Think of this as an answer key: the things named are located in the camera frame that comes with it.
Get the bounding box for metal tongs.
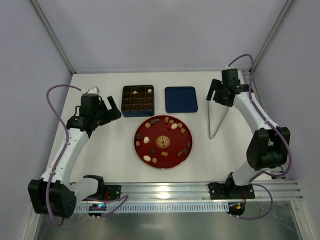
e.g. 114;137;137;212
207;101;229;140

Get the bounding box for blue box lid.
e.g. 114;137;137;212
164;86;198;114

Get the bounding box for white oval chocolate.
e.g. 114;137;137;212
171;123;178;130
143;155;151;162

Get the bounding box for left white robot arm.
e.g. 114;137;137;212
27;92;122;219

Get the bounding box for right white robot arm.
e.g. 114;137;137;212
206;68;291;200

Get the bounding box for blue chocolate box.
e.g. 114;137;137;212
121;85;155;118

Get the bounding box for white heart chocolate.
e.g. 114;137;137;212
143;136;150;144

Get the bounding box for white oval chocolate bottom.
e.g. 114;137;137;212
143;155;151;162

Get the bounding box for round red plate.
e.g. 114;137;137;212
133;115;193;170

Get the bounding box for left mounting plate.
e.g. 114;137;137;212
102;184;122;201

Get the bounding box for mounting plate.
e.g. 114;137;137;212
208;182;256;200
102;184;122;201

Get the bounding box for right mounting plate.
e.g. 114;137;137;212
208;182;256;200

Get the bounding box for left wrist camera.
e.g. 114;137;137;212
81;86;100;95

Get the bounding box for right aluminium side rail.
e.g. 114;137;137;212
234;69;293;179

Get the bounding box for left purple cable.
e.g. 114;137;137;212
46;84;130;228

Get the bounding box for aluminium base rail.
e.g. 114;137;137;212
74;179;303;214

